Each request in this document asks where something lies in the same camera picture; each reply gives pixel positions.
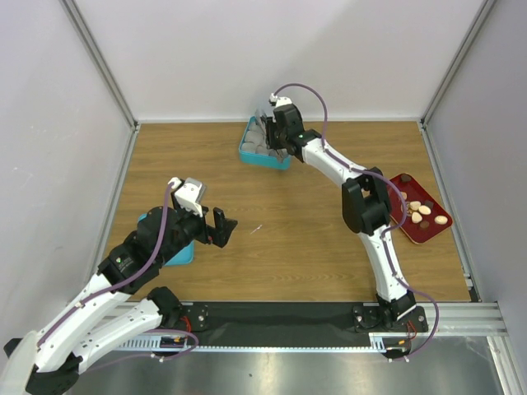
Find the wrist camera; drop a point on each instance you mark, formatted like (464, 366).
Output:
(187, 194)
(279, 101)

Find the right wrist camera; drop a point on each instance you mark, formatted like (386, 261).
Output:
(279, 101)

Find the red chocolate tray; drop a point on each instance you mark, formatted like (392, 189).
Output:
(417, 195)

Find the right aluminium frame post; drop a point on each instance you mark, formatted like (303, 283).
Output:
(478, 22)

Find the dark chocolate at tray corner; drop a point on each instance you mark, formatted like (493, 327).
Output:
(406, 178)

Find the metal tongs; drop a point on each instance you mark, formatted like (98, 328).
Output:
(263, 122)

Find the left aluminium frame post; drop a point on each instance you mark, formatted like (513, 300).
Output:
(89, 41)

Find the aluminium frame post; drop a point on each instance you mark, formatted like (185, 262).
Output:
(89, 41)
(478, 22)

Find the beige oval chocolate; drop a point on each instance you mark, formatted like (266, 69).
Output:
(441, 220)

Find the white oval chocolate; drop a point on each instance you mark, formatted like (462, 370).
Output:
(416, 217)

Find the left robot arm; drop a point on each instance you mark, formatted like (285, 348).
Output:
(51, 360)

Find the slotted cable duct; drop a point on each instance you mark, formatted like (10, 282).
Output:
(168, 344)

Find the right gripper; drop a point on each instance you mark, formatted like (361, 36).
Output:
(271, 126)

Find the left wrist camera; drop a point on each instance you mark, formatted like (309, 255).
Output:
(187, 194)

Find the teal box lid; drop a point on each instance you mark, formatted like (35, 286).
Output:
(172, 251)

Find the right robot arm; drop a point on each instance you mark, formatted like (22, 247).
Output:
(366, 206)

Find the teal chocolate box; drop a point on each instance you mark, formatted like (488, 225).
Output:
(253, 149)

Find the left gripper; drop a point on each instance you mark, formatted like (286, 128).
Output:
(218, 234)

